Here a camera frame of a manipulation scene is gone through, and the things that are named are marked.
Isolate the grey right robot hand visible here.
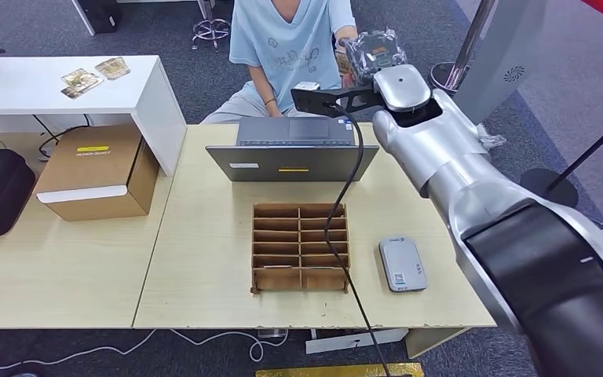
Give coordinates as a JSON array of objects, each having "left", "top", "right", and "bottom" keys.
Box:
[{"left": 344, "top": 28, "right": 409, "bottom": 87}]

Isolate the white floor cable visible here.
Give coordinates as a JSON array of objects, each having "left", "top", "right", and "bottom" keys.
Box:
[{"left": 0, "top": 328, "right": 290, "bottom": 372}]

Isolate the black camera bracket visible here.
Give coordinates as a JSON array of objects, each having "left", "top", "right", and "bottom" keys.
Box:
[{"left": 290, "top": 87, "right": 386, "bottom": 118}]

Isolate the white desk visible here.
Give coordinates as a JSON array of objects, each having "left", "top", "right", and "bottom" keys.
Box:
[{"left": 0, "top": 54, "right": 188, "bottom": 178}]

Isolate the black computer tower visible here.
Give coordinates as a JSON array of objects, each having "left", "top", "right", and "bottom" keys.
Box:
[{"left": 75, "top": 0, "right": 123, "bottom": 35}]

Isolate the person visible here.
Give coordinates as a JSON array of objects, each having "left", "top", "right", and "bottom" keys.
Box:
[{"left": 199, "top": 0, "right": 359, "bottom": 126}]

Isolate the yellow floor tape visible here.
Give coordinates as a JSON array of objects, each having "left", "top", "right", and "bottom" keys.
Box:
[{"left": 254, "top": 363, "right": 425, "bottom": 377}]

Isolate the black stanchion post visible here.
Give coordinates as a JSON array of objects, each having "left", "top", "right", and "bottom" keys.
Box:
[{"left": 520, "top": 106, "right": 603, "bottom": 210}]

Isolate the silver kiosk stand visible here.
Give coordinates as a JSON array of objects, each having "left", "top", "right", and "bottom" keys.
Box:
[{"left": 452, "top": 0, "right": 550, "bottom": 127}]

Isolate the grey laptop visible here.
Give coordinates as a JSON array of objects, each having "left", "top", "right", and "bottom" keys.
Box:
[{"left": 205, "top": 116, "right": 381, "bottom": 183}]

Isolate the wooden card organizer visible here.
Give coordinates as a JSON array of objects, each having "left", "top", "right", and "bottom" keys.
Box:
[{"left": 250, "top": 203, "right": 351, "bottom": 295}]

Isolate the clear plastic wrap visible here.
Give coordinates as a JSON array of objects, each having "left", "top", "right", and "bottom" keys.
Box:
[{"left": 475, "top": 124, "right": 507, "bottom": 152}]

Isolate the black camera cable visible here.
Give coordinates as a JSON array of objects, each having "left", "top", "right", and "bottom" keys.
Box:
[{"left": 323, "top": 103, "right": 393, "bottom": 377}]

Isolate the grey card reader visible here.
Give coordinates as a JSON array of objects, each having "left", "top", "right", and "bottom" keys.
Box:
[{"left": 378, "top": 235, "right": 429, "bottom": 294}]

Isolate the black power cable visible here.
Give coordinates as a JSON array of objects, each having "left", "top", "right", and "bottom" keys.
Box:
[{"left": 33, "top": 114, "right": 92, "bottom": 159}]

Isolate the cardboard box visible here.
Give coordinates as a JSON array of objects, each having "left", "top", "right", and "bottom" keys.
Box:
[{"left": 31, "top": 123, "right": 161, "bottom": 223}]

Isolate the autumn print card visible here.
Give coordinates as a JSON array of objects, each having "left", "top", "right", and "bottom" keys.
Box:
[
  {"left": 94, "top": 56, "right": 131, "bottom": 81},
  {"left": 60, "top": 68, "right": 104, "bottom": 100}
]

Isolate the chrome stool base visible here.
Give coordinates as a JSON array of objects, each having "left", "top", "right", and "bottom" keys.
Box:
[{"left": 192, "top": 18, "right": 232, "bottom": 52}]

